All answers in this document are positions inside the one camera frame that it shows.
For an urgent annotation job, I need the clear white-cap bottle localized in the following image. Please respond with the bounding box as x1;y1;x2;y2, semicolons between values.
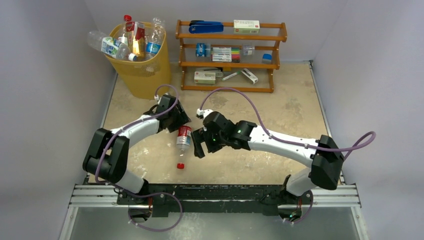
141;61;161;77

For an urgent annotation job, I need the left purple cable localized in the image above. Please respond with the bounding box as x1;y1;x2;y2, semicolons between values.
94;84;184;232

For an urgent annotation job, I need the wooden shelf rack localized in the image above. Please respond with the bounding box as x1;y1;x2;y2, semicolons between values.
175;19;288;93

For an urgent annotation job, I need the yellow plastic bin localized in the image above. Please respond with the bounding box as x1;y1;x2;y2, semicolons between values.
105;29;172;100

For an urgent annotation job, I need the red white label bottle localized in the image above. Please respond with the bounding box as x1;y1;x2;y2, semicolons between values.
117;14;132;46

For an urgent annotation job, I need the white staples box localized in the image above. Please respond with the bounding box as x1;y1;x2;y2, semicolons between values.
193;71;216;85

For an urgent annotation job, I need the blue white eraser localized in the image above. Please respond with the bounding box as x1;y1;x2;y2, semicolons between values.
261;53;273;64

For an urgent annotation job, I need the colour marker pen set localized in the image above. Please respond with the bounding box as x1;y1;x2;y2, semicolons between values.
210;46;241;63

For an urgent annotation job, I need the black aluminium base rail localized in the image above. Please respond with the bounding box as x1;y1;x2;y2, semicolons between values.
70;183;361;218

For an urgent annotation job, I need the white green box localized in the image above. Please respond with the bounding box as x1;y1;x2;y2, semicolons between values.
233;19;261;35

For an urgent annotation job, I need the brown tea red bottle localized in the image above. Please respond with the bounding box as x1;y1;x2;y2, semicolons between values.
125;21;145;61

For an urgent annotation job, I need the green white marker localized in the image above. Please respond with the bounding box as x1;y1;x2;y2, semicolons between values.
221;70;242;81

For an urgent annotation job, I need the small white-cap bottle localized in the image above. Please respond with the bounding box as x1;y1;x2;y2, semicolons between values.
87;30;137;62

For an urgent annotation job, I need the blue label clear bottle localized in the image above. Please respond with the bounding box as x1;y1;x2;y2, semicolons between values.
145;17;166;59

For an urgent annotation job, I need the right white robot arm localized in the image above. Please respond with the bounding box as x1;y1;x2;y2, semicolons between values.
191;109;345;204

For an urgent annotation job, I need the blue stapler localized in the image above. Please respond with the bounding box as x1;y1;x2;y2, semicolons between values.
188;20;224;34

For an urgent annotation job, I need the purple cable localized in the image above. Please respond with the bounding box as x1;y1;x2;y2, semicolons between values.
198;87;377;225
94;84;184;232

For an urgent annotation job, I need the grey stapler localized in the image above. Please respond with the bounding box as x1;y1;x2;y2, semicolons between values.
195;67;224;78

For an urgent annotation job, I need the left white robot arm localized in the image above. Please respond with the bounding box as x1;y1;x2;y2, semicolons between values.
82;94;191;205

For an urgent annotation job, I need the red-cap bottle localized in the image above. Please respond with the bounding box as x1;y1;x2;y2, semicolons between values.
176;125;192;170

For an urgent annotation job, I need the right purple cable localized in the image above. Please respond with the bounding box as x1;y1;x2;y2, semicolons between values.
198;87;377;225

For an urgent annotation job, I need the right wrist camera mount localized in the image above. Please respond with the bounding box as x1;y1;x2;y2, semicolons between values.
196;108;214;119

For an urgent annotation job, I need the clear small jar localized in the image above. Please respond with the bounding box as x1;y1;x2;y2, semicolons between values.
242;44;256;56

